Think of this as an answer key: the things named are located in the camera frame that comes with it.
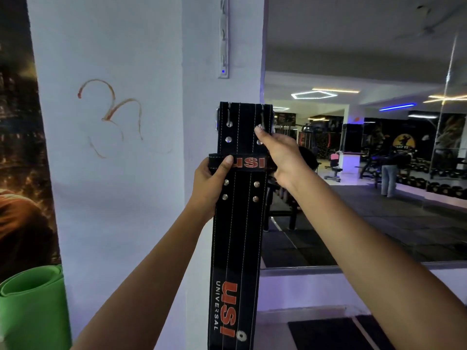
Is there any dark wall poster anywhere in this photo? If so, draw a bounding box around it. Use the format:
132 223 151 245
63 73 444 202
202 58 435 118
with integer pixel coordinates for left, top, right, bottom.
0 0 62 285

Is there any black leather weightlifting belt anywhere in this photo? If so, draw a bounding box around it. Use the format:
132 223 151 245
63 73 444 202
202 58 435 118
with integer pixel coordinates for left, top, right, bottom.
207 102 275 350

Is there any person's left forearm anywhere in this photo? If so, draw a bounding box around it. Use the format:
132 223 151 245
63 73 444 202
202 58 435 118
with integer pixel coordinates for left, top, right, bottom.
71 205 216 350

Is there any large wall mirror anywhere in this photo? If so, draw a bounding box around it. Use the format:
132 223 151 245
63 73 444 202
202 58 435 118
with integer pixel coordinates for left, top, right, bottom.
260 0 467 270

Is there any black rubber floor mat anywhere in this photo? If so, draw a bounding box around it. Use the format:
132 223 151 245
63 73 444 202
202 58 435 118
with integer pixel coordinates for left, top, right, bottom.
287 315 396 350

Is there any person's right forearm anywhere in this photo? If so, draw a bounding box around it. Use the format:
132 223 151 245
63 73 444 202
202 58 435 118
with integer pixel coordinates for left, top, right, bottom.
290 170 467 350

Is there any green rolled exercise mat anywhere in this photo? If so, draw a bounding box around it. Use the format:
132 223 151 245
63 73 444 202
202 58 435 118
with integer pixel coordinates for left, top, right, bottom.
0 265 72 350

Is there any person's left hand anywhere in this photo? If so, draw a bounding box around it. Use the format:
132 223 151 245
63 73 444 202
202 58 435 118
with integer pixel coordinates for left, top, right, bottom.
187 155 234 224

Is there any blue strip light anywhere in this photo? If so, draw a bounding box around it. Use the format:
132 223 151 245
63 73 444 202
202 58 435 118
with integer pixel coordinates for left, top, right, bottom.
379 103 416 112

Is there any black flat bench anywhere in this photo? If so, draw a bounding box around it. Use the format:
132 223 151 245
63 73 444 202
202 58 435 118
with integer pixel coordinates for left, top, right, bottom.
263 178 304 232

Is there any person's right hand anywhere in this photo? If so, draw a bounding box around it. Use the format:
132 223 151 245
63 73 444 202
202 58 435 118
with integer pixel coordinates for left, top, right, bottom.
253 125 319 192

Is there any hexagon ceiling light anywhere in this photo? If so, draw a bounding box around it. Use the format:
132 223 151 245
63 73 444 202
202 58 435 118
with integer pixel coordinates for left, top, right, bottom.
291 90 338 100

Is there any row of black dumbbells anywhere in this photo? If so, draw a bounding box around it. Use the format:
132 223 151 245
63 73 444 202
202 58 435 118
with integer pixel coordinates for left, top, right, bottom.
397 158 467 201

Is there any adjustable weight bench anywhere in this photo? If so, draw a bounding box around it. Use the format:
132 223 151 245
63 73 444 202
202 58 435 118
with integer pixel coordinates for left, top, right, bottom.
324 153 343 183

